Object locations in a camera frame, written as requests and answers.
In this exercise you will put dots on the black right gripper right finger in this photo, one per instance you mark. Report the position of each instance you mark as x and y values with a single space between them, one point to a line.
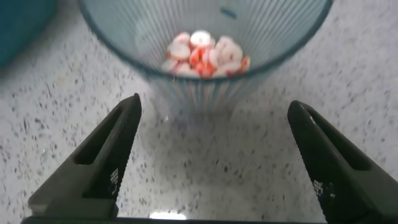
329 161

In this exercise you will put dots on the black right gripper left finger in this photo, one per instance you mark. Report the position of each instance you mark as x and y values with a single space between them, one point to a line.
102 155

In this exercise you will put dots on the blue ribbed transparent cup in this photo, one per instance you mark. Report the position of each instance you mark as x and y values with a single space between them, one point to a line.
140 31

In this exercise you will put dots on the teal plastic basin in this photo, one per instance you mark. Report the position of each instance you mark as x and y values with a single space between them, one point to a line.
21 28

